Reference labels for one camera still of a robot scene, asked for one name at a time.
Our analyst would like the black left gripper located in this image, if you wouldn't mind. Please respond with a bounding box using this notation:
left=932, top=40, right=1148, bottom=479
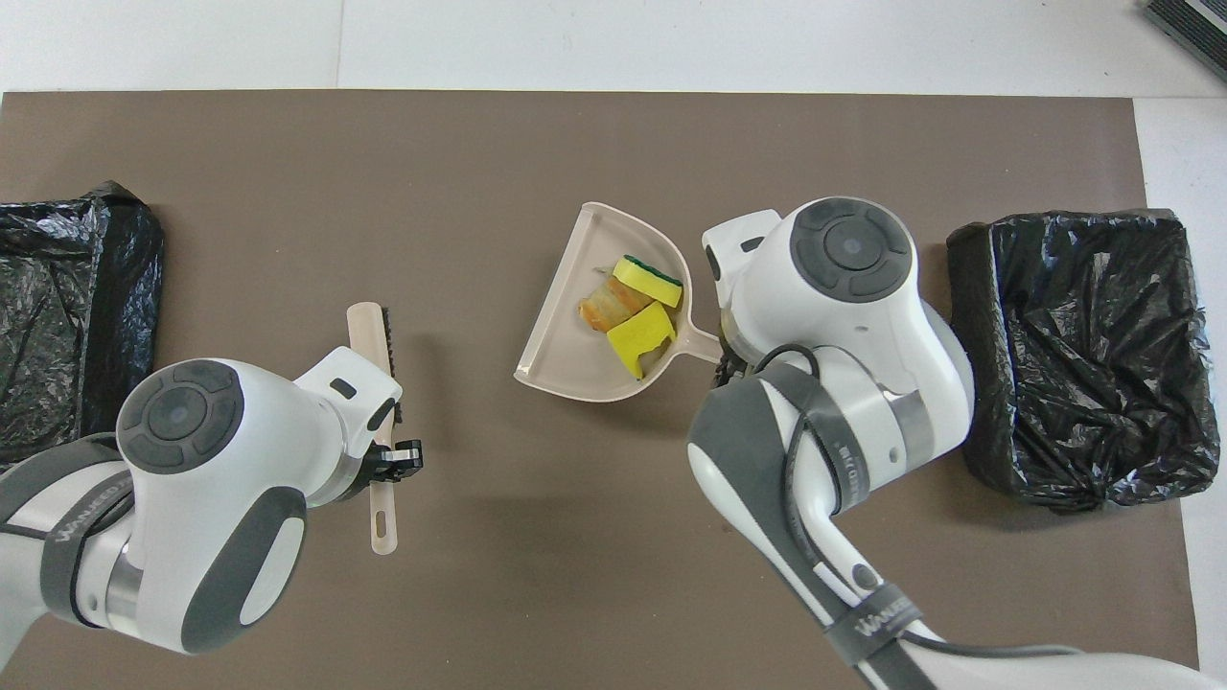
left=360, top=438, right=426, bottom=486

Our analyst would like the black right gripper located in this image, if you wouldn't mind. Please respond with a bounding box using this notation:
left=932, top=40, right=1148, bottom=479
left=711, top=347, right=760, bottom=386

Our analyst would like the notched yellow sponge piece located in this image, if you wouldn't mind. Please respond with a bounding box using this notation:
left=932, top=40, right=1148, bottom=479
left=605, top=301, right=678, bottom=381

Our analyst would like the green and yellow sponge piece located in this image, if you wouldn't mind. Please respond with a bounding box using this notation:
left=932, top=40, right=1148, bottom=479
left=612, top=254, right=685, bottom=310

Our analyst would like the beige brush with black bristles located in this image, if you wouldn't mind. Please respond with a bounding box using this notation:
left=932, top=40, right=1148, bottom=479
left=346, top=303, right=403, bottom=558

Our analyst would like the striped croissant piece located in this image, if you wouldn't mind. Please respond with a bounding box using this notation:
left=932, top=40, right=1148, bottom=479
left=577, top=276, right=645, bottom=335

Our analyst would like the beige plastic dustpan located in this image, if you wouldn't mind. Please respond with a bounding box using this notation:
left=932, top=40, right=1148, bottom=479
left=513, top=201, right=722, bottom=406

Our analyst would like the bin lined with black bag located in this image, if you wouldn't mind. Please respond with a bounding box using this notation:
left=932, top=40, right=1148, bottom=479
left=0, top=180, right=166, bottom=480
left=944, top=209, right=1223, bottom=516

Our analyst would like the brown table mat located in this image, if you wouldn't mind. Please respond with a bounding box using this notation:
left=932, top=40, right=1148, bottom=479
left=0, top=90, right=1202, bottom=690

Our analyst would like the grey ribbed device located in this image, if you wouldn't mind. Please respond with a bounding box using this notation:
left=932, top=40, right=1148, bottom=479
left=1141, top=0, right=1227, bottom=83

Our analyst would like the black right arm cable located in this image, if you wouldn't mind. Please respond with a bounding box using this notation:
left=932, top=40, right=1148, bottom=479
left=757, top=343, right=1084, bottom=690

